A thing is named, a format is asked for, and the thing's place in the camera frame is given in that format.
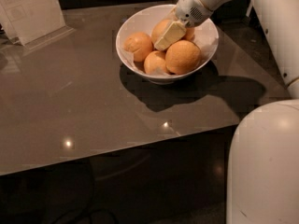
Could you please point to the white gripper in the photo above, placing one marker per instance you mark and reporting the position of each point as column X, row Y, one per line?
column 191, row 10

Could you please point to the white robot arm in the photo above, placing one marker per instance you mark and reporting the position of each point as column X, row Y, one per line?
column 263, row 165

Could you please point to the large front orange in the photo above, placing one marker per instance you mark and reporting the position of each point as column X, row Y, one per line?
column 182, row 57

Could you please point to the white ceramic bowl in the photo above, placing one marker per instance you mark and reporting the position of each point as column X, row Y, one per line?
column 206, row 38

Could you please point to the small front orange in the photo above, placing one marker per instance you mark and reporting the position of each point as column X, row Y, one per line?
column 155, row 63

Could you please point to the clear acrylic sign stand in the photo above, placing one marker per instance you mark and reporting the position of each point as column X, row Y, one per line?
column 32, row 23

